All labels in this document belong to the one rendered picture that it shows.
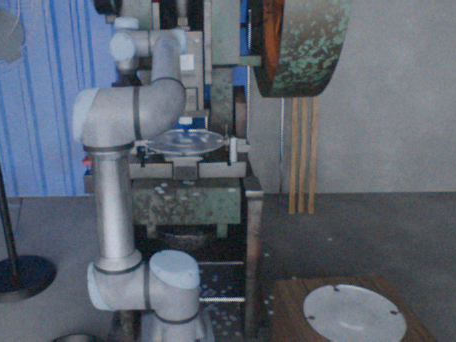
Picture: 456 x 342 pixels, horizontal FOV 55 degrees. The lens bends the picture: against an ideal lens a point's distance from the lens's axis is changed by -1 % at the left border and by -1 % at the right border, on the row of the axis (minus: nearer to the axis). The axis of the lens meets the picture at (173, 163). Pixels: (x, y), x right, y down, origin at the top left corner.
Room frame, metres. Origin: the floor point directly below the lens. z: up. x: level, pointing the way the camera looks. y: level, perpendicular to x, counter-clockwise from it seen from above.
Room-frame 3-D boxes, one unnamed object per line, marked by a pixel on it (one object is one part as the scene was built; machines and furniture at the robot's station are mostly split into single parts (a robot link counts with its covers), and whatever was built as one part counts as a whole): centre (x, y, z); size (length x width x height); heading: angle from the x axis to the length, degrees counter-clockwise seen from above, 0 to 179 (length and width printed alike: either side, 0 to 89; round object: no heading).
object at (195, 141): (1.54, -0.05, 0.78); 0.29 x 0.29 x 0.01
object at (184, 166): (1.50, -0.04, 0.72); 0.25 x 0.14 x 0.14; 176
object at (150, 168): (1.67, -0.06, 0.68); 0.45 x 0.30 x 0.06; 86
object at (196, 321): (0.91, 0.01, 0.50); 0.15 x 0.15 x 0.10
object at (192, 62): (1.63, -0.05, 1.04); 0.17 x 0.15 x 0.30; 176
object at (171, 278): (0.91, 0.01, 0.62); 0.13 x 0.12 x 0.14; 89
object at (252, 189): (1.79, -0.33, 0.45); 0.92 x 0.12 x 0.90; 176
